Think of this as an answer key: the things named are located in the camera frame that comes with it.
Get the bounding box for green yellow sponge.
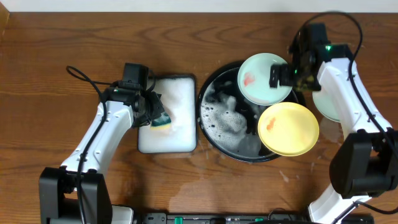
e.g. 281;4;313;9
150;112;172;129

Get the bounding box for mint plate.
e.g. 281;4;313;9
237;53;292;106
312;91;340;123

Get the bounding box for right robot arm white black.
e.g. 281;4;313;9
269;44;397;223

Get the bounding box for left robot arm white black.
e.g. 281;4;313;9
39;87;164;223

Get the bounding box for black rectangular soapy water tray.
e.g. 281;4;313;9
137;75;197;154

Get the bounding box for round black tray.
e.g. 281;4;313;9
196;60;307;163

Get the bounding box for mint plate top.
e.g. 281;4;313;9
237;53;292;106

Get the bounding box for yellow plate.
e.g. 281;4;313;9
257;102;320;157

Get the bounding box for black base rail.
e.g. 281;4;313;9
132;213;313;224

